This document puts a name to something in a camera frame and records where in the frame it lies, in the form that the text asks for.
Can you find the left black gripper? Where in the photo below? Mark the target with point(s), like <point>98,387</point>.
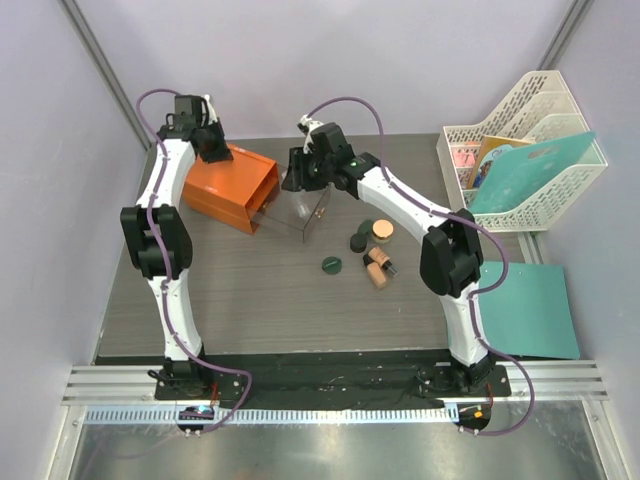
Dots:
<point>215,147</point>

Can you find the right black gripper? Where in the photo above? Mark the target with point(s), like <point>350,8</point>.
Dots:
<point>296,179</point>

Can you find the clear drawer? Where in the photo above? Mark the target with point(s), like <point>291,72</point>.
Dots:
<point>289,226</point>
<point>264,216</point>

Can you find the clear plastic tube bottle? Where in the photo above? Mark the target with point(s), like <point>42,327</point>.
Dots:
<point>302,204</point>

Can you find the orange drawer organizer box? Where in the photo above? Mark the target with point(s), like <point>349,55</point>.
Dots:
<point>232,191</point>

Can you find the peach foundation bottle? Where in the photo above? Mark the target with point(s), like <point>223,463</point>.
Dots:
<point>376,275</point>

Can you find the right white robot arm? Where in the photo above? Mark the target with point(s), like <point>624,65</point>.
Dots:
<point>451,254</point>

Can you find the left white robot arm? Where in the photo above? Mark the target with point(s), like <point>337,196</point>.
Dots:
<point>160,247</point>

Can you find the green round puff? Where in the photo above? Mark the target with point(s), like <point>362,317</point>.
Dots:
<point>366,228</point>

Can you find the dark green round compact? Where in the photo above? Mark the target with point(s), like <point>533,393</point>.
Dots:
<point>358,242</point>

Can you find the gold lid cream jar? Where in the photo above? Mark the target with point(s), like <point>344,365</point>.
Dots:
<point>382,231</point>

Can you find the peach bottle black cap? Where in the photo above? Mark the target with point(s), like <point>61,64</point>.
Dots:
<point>382,259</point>

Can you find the pink booklet in holder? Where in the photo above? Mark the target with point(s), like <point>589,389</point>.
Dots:
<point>464,159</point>

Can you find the yellow book in holder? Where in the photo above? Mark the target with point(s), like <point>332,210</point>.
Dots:
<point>491,147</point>

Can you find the teal plastic folder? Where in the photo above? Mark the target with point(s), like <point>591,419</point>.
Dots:
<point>518,174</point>

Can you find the white mesh file holder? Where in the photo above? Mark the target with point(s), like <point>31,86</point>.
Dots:
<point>540,107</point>

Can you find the teal clipboard on table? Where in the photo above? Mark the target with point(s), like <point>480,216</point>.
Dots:
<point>529,313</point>

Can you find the green puff with strap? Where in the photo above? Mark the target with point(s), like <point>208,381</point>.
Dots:
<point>332,265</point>

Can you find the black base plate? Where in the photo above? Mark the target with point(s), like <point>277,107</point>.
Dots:
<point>266,380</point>

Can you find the aluminium rail frame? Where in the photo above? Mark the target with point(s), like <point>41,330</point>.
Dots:
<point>552,381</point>

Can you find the white slotted cable duct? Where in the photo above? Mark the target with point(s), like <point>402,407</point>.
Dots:
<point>196,415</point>

